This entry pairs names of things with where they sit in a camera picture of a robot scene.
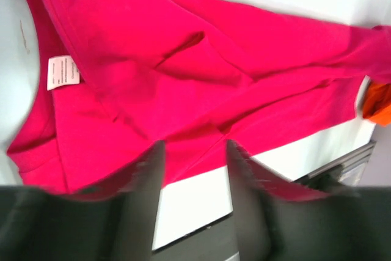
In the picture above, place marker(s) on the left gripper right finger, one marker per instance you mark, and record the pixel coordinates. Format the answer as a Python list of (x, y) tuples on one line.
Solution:
[(280, 220)]

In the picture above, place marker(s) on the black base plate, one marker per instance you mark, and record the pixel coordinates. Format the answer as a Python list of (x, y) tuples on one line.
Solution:
[(215, 242)]

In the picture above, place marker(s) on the orange t shirt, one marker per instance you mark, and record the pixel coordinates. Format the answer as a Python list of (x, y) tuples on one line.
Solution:
[(376, 105)]

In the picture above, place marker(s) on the magenta t shirt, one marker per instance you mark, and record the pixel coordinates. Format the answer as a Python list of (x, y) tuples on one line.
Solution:
[(118, 75)]

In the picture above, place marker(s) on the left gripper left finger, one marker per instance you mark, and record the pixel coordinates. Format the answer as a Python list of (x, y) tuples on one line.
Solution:
[(112, 220)]

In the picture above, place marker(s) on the aluminium rail frame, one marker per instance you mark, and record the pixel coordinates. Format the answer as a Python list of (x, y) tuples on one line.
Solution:
[(346, 170)]

